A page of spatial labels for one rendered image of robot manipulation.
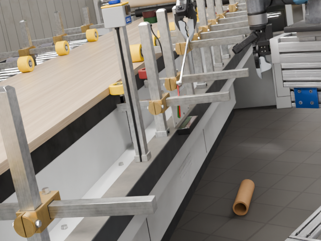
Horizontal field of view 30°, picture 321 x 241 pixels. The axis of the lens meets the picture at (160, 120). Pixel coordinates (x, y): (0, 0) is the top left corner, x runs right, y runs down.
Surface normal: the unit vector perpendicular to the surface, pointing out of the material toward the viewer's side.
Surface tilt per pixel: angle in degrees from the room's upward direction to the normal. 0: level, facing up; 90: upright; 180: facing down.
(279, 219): 0
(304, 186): 0
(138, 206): 90
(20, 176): 90
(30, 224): 90
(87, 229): 0
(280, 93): 90
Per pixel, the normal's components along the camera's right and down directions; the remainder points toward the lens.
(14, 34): 0.77, 0.04
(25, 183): -0.26, 0.29
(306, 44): -0.62, 0.30
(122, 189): -0.16, -0.95
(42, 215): 0.95, -0.08
